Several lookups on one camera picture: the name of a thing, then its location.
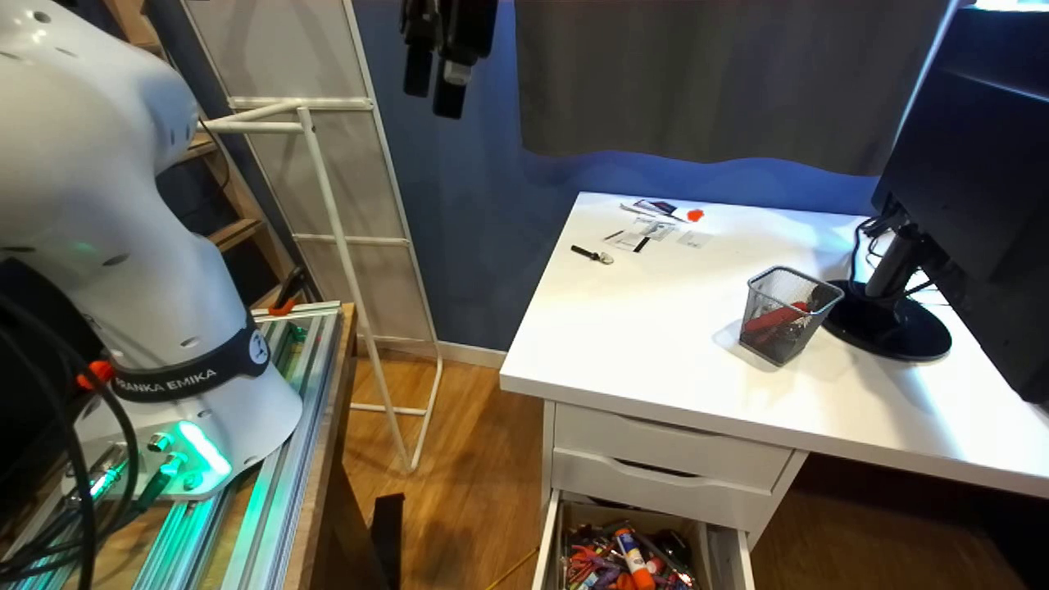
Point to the closed white drawer front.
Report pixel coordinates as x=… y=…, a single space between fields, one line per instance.
x=657 y=444
x=645 y=489

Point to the small orange item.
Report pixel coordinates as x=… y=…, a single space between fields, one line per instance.
x=695 y=214

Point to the stack of colourful cards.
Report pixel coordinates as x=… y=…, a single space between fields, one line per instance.
x=653 y=206

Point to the wooden ladder shelf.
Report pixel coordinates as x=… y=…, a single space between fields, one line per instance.
x=247 y=231

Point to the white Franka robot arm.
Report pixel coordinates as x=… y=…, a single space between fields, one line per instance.
x=100 y=165

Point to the grey-brown curtain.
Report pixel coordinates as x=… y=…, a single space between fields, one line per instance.
x=710 y=76

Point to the black monitor stand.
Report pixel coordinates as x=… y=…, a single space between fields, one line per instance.
x=885 y=330

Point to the red marker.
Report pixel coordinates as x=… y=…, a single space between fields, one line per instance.
x=774 y=318

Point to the white desk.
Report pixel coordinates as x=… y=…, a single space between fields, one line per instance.
x=657 y=330

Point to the open white drawer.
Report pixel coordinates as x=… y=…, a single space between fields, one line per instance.
x=730 y=557

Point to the white tripod post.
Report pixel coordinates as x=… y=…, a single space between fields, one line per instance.
x=273 y=53

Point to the black mesh pen holder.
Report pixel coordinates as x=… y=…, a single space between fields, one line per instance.
x=806 y=289

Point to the black computer monitor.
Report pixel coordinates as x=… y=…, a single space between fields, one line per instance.
x=972 y=196

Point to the aluminium rail robot platform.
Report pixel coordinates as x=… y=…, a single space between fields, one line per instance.
x=273 y=460

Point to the colourful drawer clutter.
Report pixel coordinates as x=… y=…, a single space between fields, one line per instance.
x=628 y=557

